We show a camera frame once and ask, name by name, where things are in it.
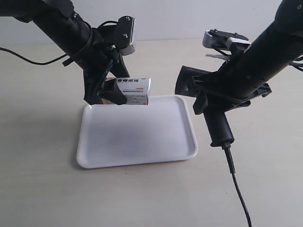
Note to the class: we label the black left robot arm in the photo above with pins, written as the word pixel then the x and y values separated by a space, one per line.
pixel 59 21

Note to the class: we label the black handheld barcode scanner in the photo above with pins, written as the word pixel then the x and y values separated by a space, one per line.
pixel 190 83

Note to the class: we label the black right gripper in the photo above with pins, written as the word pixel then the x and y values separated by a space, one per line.
pixel 242 78

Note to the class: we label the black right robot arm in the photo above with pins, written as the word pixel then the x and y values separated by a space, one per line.
pixel 284 37

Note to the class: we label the white plastic tray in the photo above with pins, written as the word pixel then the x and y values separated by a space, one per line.
pixel 124 135

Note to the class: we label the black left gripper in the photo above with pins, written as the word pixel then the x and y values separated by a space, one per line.
pixel 97 58

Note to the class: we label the white red medicine box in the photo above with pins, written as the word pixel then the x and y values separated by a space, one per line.
pixel 136 90

